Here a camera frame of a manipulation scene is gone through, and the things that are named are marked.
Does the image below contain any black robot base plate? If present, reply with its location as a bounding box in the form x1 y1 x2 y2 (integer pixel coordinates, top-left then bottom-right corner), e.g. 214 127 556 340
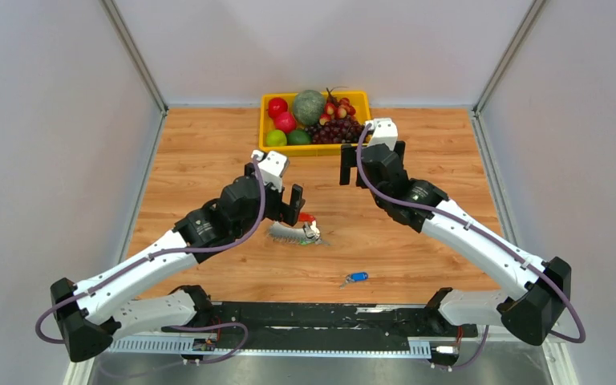
188 302 478 351

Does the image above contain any green melon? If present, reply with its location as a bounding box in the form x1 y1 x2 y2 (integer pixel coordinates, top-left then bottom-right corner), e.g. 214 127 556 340
292 90 326 126

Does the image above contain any yellow plastic fruit tray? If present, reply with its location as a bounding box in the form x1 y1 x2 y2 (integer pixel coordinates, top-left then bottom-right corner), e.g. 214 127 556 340
258 90 371 156

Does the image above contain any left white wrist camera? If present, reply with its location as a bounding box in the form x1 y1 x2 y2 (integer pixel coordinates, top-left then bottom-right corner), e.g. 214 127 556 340
251 150 290 192

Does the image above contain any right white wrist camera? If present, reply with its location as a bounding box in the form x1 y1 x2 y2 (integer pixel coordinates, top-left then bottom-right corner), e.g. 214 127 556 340
364 118 398 151

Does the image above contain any dark purple grape bunch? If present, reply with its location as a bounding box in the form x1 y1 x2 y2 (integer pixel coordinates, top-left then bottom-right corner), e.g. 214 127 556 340
304 118 364 144

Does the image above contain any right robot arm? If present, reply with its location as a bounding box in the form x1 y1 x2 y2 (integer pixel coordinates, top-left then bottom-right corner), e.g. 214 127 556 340
339 141 572 346

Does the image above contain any pink red apple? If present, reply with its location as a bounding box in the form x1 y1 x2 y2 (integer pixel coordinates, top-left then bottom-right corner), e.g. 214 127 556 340
273 111 297 134

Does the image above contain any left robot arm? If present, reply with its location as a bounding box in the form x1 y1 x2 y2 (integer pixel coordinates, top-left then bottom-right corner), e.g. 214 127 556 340
35 152 305 363

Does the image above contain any slotted grey cable duct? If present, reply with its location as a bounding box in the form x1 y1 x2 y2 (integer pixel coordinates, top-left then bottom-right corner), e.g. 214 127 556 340
107 334 432 359

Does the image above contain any key with blue tag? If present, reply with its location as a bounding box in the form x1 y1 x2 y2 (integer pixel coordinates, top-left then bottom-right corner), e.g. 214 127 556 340
339 272 369 289

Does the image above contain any metal key organizer with rings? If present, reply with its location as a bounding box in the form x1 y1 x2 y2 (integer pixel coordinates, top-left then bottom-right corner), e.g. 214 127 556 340
267 213 329 245

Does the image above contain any dark green avocado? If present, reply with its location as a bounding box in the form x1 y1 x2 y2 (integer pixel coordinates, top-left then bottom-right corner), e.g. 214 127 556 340
286 129 312 146

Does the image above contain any light green lime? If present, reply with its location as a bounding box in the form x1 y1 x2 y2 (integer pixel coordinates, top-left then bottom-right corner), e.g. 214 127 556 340
265 129 288 147

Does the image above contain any red cherry cluster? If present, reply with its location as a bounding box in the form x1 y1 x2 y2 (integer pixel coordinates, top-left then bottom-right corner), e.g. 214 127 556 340
318 88 356 126

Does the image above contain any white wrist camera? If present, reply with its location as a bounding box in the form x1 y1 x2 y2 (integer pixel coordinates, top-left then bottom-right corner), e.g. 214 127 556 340
364 118 398 151
251 150 290 192

